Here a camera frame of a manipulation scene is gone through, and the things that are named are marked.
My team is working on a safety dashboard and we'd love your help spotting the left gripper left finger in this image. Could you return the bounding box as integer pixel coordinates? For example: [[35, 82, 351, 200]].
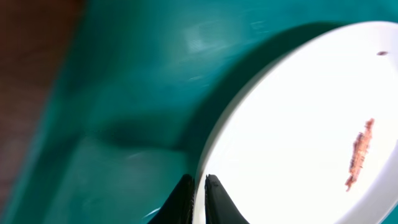
[[148, 174, 195, 224]]

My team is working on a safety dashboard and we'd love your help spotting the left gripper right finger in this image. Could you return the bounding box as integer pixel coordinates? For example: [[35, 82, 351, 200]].
[[205, 174, 249, 224]]

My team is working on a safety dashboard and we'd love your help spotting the teal plastic tray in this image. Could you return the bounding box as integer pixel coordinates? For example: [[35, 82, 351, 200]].
[[1, 0, 397, 223]]

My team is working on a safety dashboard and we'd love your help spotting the white plate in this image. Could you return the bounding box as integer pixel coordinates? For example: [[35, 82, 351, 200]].
[[193, 21, 397, 223]]

